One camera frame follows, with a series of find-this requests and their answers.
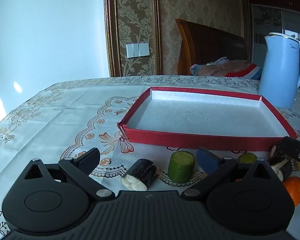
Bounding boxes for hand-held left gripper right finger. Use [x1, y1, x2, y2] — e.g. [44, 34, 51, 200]
[181, 147, 274, 202]

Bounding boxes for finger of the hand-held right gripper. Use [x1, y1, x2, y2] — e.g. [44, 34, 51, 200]
[275, 136, 300, 167]

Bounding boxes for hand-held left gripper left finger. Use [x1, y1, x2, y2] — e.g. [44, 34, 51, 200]
[24, 148, 115, 202]

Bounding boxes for orange tangerine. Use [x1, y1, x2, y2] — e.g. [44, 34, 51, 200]
[282, 176, 300, 207]

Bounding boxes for green cucumber piece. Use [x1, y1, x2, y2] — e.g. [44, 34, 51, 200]
[167, 150, 196, 183]

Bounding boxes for green tangerine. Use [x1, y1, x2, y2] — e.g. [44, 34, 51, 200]
[237, 152, 258, 164]

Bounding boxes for red shallow cardboard box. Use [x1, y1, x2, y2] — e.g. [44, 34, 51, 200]
[117, 87, 298, 152]

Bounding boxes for light blue electric kettle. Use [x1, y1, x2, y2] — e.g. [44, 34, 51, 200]
[257, 32, 300, 109]

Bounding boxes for pink striped blanket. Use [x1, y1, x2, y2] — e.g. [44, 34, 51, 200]
[189, 57, 263, 81]

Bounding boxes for wooden bed headboard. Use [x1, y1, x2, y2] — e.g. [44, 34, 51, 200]
[175, 18, 249, 76]

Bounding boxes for wardrobe with patterned sliding doors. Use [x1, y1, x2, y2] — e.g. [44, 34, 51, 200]
[245, 0, 300, 85]

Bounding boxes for white wall light switch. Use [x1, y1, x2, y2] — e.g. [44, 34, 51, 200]
[126, 42, 150, 58]

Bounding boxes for gilded wall panel frame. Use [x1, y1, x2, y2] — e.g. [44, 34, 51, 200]
[104, 0, 163, 78]

